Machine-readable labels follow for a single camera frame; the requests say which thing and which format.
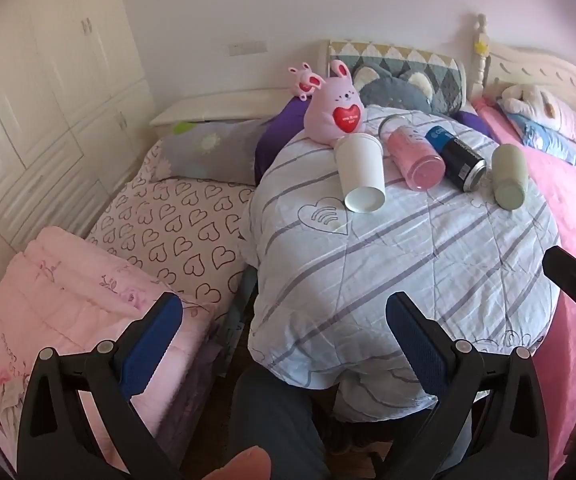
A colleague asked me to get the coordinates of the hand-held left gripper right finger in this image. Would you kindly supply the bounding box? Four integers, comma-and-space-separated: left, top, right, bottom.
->
382, 291, 569, 480

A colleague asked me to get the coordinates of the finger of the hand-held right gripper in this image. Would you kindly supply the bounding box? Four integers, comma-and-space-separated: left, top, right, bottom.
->
542, 247, 576, 312

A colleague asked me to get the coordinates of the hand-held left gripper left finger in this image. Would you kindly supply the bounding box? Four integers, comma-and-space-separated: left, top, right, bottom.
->
17, 291, 185, 480

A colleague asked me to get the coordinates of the pale green cup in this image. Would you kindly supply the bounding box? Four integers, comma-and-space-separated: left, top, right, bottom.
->
490, 143, 528, 210

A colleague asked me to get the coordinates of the black cup with blue top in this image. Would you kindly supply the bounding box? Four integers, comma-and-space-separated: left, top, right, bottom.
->
426, 125, 489, 194

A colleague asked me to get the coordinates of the white paper cup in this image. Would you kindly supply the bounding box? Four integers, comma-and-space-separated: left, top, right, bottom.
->
335, 133, 387, 214

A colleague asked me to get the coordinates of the pink bed blanket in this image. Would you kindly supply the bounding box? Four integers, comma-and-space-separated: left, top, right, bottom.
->
472, 99, 576, 413

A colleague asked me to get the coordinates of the striped light blue duvet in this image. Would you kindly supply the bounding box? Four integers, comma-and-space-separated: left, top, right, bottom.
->
242, 106, 562, 422

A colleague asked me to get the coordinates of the folded pink floral quilt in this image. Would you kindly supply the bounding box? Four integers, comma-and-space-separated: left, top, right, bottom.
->
0, 226, 221, 467

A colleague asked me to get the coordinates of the heart print bed sheet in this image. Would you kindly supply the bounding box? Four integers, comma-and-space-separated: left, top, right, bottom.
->
85, 139, 257, 312

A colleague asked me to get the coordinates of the light blue pillow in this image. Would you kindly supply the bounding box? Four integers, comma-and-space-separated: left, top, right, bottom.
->
506, 112, 576, 177

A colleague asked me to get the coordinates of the person's leg in dark trousers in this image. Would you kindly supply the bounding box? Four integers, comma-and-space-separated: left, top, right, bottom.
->
227, 364, 335, 480

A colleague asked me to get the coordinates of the pink rounded object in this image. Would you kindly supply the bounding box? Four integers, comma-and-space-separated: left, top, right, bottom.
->
207, 447, 273, 480

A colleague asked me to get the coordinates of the white dog plush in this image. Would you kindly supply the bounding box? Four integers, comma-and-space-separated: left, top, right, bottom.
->
496, 83, 576, 152

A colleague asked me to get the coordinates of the grey flower print pillow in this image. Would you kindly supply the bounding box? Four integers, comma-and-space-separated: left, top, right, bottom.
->
155, 119, 269, 184

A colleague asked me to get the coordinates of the cream wooden bed headboard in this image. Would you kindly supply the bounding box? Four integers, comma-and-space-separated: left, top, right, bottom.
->
472, 13, 576, 111

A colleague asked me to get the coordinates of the patchwork quilted pillow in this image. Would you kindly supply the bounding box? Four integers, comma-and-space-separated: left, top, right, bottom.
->
327, 40, 468, 114

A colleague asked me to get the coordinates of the purple pillow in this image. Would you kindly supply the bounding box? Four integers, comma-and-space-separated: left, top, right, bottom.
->
255, 97, 315, 187

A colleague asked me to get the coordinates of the large pink bunny plush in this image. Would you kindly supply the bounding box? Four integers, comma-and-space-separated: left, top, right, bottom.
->
303, 59, 367, 147

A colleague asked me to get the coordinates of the white low bed headboard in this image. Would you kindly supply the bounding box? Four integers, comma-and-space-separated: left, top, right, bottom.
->
149, 87, 295, 129

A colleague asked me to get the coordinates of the grey bear cushion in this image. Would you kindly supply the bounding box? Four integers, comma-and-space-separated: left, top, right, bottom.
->
358, 64, 434, 114

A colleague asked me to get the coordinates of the cream wardrobe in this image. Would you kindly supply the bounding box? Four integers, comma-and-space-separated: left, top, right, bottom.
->
0, 0, 157, 321

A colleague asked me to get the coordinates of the small pink bunny toy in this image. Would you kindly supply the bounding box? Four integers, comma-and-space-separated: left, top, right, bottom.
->
288, 63, 327, 100

